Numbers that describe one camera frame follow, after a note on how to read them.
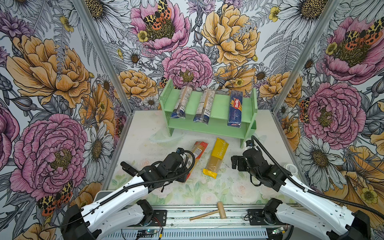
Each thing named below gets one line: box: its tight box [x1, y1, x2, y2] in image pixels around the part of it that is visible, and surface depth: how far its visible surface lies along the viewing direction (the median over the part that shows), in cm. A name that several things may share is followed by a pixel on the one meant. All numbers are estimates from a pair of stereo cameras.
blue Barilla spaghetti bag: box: [227, 90, 243, 128], surface depth 81 cm
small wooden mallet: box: [189, 201, 227, 221], surface depth 77 cm
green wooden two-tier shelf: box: [159, 79, 258, 148], surface depth 88 cm
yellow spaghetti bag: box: [203, 138, 229, 179], surface depth 95 cm
